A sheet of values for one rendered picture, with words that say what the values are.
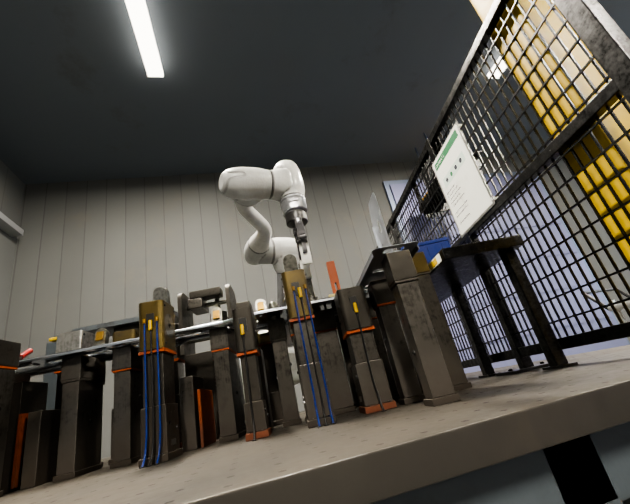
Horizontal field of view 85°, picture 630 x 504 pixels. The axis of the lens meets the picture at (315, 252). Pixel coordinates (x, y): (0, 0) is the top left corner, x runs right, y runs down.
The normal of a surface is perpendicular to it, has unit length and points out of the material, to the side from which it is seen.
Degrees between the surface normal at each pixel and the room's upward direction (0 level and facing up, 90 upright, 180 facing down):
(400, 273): 90
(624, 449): 90
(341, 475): 90
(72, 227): 90
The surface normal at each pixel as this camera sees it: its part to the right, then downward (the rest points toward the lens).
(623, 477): 0.17, -0.42
